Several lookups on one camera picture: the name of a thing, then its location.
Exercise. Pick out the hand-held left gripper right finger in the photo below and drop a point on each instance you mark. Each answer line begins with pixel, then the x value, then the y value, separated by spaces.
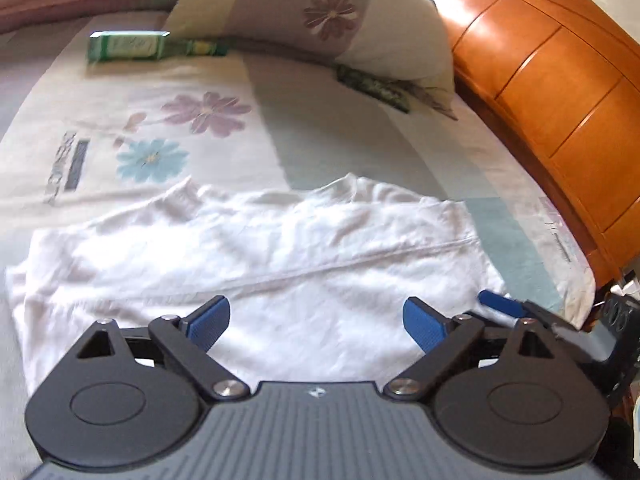
pixel 422 322

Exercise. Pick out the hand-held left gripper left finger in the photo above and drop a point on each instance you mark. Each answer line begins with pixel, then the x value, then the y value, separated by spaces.
pixel 212 321

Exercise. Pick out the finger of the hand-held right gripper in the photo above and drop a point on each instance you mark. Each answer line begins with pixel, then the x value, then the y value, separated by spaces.
pixel 500 302

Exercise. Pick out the white printed t-shirt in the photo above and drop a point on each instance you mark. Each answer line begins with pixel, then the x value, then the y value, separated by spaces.
pixel 250 260

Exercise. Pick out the wooden headboard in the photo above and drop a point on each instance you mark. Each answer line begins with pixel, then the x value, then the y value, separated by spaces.
pixel 550 70

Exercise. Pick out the green glass bottle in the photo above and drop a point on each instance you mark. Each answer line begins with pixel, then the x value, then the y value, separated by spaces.
pixel 130 46

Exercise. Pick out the floral pillow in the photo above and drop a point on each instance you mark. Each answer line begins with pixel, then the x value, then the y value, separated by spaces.
pixel 375 10

